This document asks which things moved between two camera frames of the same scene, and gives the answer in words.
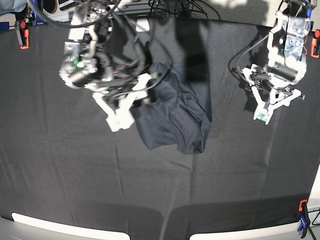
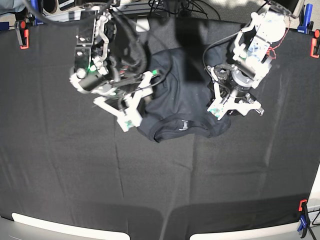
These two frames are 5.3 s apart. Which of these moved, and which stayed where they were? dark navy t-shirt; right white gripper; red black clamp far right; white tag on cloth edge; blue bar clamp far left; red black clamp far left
Moved: dark navy t-shirt; right white gripper
Stayed: red black clamp far left; red black clamp far right; white tag on cloth edge; blue bar clamp far left
